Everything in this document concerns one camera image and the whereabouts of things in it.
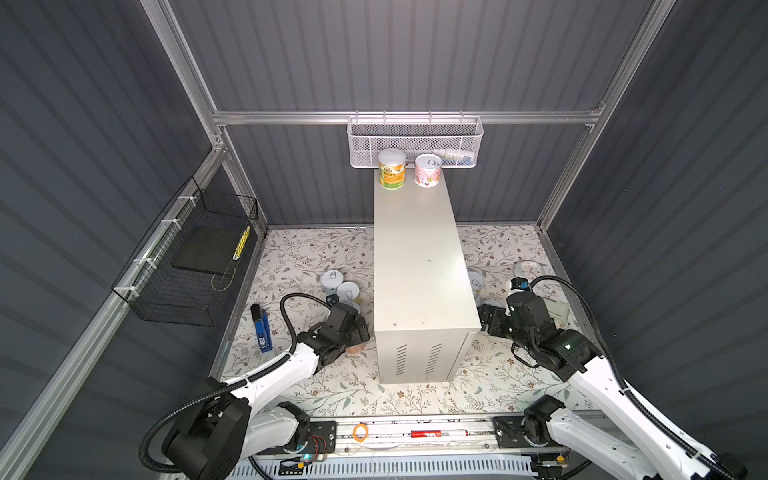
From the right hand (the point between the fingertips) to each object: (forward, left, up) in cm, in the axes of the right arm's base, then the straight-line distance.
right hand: (493, 314), depth 77 cm
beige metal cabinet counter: (-8, +20, +18) cm, 28 cm away
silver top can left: (+19, +47, -10) cm, 52 cm away
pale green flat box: (+6, -24, -11) cm, 27 cm away
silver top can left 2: (+13, +41, -9) cm, 44 cm away
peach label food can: (-4, +38, -13) cm, 40 cm away
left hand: (+1, +38, -11) cm, 40 cm away
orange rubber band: (-26, +35, -15) cm, 46 cm away
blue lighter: (+4, +67, -12) cm, 69 cm away
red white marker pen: (-25, +15, -15) cm, 33 cm away
